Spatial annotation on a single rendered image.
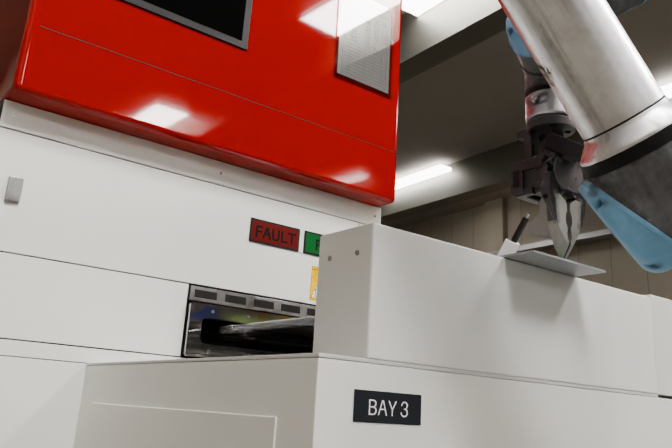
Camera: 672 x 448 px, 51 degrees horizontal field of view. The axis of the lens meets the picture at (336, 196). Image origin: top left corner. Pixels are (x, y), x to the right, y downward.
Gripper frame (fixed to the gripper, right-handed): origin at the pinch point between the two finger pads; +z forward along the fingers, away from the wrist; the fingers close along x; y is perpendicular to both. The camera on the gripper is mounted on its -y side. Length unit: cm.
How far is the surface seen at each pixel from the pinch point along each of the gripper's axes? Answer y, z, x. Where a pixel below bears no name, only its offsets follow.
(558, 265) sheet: -6.4, 5.2, 11.5
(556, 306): -4.1, 9.8, 8.8
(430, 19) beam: 236, -228, -206
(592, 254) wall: 366, -157, -588
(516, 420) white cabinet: -4.0, 24.1, 17.2
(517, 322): -4.1, 12.8, 16.7
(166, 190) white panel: 58, -12, 37
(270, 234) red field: 58, -9, 14
